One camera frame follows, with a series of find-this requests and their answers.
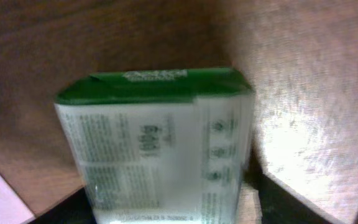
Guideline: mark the green white soap box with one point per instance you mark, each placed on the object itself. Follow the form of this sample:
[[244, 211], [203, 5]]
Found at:
[[160, 146]]

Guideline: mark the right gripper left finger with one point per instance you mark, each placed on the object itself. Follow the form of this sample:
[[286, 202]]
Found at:
[[75, 209]]

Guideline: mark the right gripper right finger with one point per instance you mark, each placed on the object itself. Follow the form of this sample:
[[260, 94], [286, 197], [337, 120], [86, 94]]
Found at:
[[279, 206]]

